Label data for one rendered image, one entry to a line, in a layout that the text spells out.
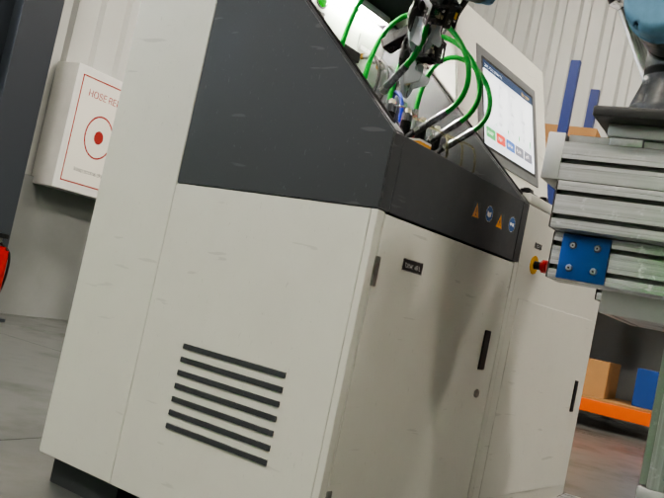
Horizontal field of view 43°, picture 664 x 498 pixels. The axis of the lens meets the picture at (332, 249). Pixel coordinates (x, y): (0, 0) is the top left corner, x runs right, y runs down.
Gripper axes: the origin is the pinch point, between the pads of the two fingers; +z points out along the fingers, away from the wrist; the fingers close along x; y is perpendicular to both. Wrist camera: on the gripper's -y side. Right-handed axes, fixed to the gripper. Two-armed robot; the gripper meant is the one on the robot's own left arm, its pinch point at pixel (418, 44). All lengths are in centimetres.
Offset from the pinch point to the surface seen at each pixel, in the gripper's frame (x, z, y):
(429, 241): -2.6, 24.9, 39.0
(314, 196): -28.4, 18.5, 31.9
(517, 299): 37, 57, 28
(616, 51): 456, 266, -477
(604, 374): 348, 392, -180
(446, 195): 2.4, 18.8, 30.6
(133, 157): -61, 43, -10
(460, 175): 7.5, 17.4, 25.4
